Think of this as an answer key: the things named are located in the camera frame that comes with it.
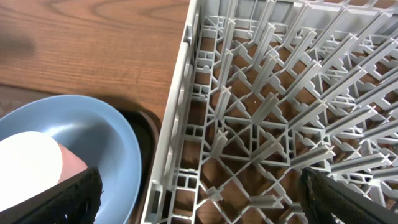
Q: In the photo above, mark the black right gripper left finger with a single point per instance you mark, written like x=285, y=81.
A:
x=75, y=200

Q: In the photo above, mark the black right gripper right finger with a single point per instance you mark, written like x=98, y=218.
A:
x=322, y=199

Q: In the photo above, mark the pink plastic cup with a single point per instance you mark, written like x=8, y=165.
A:
x=31, y=163

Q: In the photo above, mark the grey dishwasher rack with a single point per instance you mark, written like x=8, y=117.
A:
x=262, y=90

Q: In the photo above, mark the dark blue plate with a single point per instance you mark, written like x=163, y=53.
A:
x=99, y=135

